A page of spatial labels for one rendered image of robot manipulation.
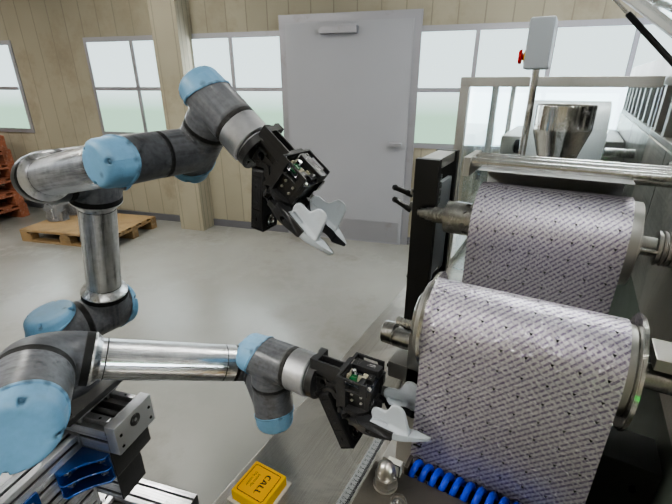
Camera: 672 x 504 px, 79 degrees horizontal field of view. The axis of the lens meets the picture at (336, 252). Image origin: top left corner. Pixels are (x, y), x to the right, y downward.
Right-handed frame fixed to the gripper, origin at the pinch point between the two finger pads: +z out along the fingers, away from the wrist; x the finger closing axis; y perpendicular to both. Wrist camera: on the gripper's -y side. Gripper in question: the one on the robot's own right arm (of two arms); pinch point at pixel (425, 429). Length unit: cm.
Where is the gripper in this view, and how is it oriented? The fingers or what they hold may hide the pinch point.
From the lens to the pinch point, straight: 69.5
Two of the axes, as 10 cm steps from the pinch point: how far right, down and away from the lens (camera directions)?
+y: 0.0, -9.2, -3.8
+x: 4.9, -3.4, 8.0
